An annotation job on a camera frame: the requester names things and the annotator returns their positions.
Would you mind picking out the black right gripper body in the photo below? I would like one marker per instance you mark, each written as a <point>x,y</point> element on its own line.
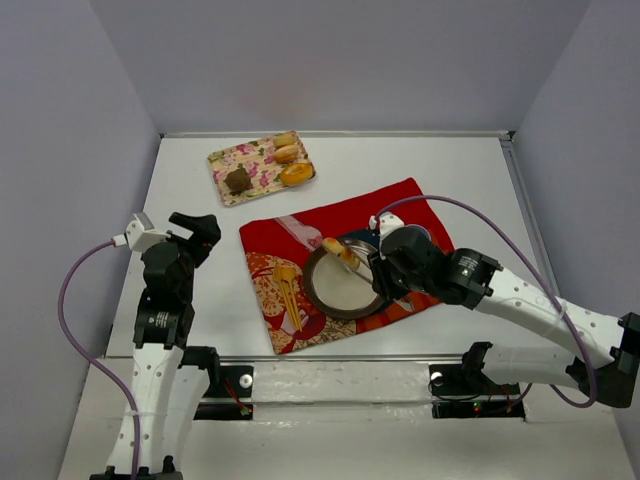
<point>382,279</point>

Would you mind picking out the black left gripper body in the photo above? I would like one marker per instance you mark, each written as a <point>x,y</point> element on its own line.
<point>198,240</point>

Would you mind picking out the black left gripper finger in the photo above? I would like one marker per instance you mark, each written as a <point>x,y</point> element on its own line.
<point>206,233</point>
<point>185,222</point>

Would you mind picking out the large orange-glazed bread roll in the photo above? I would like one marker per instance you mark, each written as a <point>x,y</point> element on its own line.
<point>341,252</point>

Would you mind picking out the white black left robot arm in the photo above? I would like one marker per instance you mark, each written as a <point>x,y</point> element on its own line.
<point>169,376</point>

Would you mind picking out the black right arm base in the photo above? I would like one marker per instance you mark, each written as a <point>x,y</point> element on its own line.
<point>459,394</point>

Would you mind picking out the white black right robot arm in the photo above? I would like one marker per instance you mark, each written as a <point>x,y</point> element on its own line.
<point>593,353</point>

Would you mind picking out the brown chocolate swirl bread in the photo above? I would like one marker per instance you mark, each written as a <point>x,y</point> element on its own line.
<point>238,181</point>

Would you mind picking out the lavender plastic cup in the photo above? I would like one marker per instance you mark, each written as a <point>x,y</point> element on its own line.
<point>424,231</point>

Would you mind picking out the silver metal plate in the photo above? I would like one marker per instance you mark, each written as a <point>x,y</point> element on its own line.
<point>338,292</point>

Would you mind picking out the red patterned placemat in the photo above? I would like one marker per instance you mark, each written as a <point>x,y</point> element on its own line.
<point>290,240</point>

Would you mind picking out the floral rectangular tray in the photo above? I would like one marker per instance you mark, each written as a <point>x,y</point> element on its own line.
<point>256,157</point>

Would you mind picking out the yellow fork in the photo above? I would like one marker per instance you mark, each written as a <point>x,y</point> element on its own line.
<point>284,277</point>

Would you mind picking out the orange glazed bagel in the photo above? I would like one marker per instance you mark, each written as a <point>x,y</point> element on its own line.
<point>296,173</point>

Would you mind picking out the sesame sandwich bun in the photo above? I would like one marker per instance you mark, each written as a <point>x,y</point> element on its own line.
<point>286,154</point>

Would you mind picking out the small pale round bun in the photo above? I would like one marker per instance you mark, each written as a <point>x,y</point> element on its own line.
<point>284,139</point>

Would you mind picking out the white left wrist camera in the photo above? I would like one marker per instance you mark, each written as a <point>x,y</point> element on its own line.
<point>140,234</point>

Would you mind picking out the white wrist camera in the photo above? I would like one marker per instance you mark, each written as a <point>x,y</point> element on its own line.
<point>140,234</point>
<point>390,231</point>

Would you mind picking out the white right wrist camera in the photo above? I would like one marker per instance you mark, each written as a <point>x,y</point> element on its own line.
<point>390,231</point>

